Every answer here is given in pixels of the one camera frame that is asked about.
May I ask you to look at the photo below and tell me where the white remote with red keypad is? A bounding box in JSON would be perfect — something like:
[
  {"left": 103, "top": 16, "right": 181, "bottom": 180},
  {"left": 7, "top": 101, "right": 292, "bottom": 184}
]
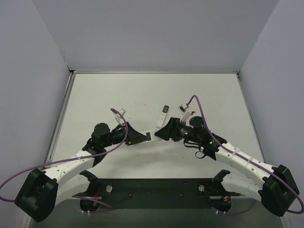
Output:
[{"left": 140, "top": 129, "right": 162, "bottom": 144}]

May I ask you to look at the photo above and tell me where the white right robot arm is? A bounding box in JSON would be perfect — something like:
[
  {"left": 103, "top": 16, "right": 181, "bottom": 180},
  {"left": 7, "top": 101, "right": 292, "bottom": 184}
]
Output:
[{"left": 154, "top": 116, "right": 299, "bottom": 217}]

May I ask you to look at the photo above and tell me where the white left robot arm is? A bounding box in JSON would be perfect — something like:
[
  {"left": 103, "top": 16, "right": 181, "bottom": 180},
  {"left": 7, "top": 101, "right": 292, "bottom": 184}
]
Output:
[{"left": 14, "top": 123, "right": 153, "bottom": 222}]

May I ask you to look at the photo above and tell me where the slim white remote with display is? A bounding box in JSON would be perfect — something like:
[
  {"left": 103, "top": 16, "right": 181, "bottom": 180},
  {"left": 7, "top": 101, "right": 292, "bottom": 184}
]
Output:
[{"left": 156, "top": 105, "right": 170, "bottom": 129}]

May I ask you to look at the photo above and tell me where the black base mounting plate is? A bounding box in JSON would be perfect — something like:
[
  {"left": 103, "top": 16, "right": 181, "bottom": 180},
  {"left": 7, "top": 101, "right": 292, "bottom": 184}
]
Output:
[{"left": 78, "top": 178, "right": 232, "bottom": 209}]

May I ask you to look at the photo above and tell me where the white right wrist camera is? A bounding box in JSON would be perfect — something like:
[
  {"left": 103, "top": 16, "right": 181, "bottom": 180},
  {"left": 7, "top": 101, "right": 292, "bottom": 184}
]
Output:
[{"left": 178, "top": 104, "right": 196, "bottom": 122}]

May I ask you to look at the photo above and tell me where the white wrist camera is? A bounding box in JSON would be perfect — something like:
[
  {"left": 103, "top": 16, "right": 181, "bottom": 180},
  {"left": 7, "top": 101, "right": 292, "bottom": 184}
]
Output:
[
  {"left": 114, "top": 109, "right": 126, "bottom": 125},
  {"left": 178, "top": 104, "right": 196, "bottom": 122}
]

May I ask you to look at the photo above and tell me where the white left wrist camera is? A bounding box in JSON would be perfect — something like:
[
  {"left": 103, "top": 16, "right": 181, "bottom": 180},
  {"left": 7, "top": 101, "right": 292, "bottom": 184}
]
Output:
[{"left": 114, "top": 109, "right": 126, "bottom": 125}]

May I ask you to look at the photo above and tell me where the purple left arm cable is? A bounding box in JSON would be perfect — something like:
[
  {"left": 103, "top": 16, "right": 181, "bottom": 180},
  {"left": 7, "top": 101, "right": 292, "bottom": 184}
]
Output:
[{"left": 0, "top": 108, "right": 130, "bottom": 203}]

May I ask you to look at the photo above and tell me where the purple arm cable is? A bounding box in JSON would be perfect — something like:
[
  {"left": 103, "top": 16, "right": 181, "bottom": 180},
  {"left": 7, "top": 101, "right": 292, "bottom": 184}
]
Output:
[
  {"left": 185, "top": 95, "right": 304, "bottom": 213},
  {"left": 0, "top": 108, "right": 130, "bottom": 203}
]

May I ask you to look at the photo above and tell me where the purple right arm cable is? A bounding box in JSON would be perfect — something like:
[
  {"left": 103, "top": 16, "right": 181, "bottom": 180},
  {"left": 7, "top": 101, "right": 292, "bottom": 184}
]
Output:
[{"left": 185, "top": 95, "right": 304, "bottom": 213}]

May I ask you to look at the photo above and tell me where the aluminium rail frame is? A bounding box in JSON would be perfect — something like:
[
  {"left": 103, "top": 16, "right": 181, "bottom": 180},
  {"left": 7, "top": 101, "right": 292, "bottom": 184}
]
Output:
[{"left": 19, "top": 70, "right": 281, "bottom": 228}]

